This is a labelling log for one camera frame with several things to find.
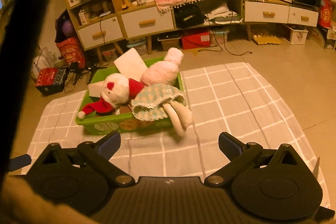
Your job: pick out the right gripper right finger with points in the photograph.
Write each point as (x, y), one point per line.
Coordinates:
(242, 157)

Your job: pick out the long tv cabinet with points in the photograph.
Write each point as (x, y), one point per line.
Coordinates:
(146, 21)

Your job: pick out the egg carton tray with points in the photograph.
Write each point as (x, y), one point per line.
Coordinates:
(262, 38)

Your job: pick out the red box under cabinet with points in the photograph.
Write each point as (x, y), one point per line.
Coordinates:
(195, 38)

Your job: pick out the green plastic bin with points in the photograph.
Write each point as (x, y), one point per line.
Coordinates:
(97, 124)

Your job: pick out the black bag in cabinet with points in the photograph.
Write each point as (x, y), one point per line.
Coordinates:
(187, 16)

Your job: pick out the santa plush toy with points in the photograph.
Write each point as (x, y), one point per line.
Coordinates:
(117, 90)

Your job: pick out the black tripod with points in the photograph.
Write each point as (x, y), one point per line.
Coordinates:
(76, 73)

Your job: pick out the white sponge block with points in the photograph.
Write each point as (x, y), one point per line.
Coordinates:
(131, 65)

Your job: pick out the red black box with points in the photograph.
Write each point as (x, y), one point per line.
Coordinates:
(51, 80)

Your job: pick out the pink plush rabbit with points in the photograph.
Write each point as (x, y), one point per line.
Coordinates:
(164, 71)

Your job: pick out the orange snack bag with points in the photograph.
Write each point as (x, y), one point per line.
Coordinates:
(71, 51)

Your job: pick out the grey checkered blanket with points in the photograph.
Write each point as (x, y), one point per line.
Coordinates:
(230, 97)

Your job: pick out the wooden shelf cabinet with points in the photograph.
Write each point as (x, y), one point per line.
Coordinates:
(97, 22)

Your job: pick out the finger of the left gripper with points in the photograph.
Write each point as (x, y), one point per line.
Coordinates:
(19, 162)

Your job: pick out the checkered dress rabbit doll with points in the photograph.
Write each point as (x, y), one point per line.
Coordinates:
(160, 101)

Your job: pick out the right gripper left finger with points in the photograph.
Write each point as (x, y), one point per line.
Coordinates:
(98, 154)

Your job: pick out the pink stained sponge block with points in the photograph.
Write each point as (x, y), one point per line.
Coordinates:
(94, 89)

